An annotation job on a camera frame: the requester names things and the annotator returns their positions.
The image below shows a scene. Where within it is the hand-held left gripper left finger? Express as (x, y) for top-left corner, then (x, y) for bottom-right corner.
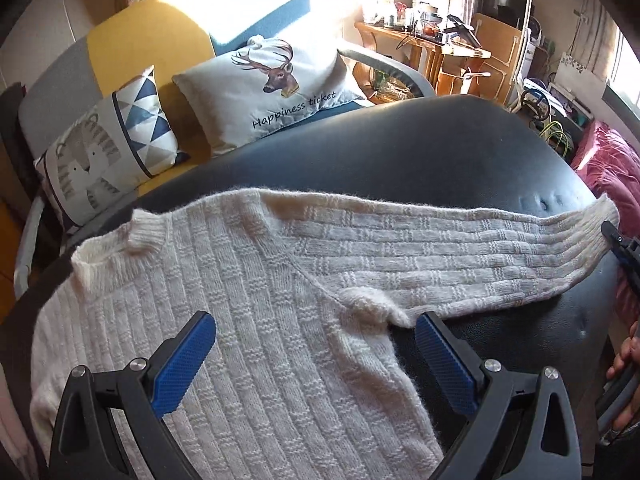
(47, 311), (218, 480)

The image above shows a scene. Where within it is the cluster of desk bottles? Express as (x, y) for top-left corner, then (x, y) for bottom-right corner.
(360, 0), (446, 31)

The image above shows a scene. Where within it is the bed with red quilt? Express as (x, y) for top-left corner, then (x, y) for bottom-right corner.
(570, 120), (640, 321)

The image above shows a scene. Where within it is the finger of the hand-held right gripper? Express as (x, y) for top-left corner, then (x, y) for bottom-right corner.
(600, 220), (640, 291)

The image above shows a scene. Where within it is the cream knit sweater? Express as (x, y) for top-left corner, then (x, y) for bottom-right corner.
(30, 187), (621, 480)

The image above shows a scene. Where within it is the person's right hand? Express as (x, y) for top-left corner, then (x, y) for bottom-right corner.
(605, 332), (640, 433)

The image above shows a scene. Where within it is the pink folded cloth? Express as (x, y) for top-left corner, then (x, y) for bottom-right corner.
(0, 360), (38, 480)

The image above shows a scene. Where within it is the black television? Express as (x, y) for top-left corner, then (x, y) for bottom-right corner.
(481, 0), (523, 27)

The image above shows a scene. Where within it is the wooden desk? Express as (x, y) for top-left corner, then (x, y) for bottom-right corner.
(354, 20), (493, 96)

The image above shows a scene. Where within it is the green tote bag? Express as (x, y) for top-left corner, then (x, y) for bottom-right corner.
(539, 112), (575, 158)

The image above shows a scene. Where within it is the black gun-shaped tool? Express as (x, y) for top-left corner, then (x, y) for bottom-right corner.
(444, 14), (475, 43)

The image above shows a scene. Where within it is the yellow blue grey sofa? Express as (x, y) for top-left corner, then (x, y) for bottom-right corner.
(12, 0), (436, 301)

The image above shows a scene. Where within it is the deer print pillow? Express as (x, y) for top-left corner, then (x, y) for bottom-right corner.
(171, 35), (368, 156)

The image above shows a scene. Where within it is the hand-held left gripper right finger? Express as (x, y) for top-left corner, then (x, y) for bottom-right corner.
(415, 311), (583, 480)

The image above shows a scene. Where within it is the small sliding window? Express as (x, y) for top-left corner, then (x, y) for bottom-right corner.
(605, 25), (640, 116)

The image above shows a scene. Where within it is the tiger print pillow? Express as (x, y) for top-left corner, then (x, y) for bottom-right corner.
(34, 65), (193, 233)

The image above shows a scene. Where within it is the wooden cabinet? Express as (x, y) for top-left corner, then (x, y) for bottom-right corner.
(470, 12), (523, 106)

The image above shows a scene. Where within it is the white bedside cabinet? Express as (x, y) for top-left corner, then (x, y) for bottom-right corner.
(552, 52), (608, 126)

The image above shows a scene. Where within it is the chrome metal stand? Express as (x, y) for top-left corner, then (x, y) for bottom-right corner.
(510, 0), (538, 111)

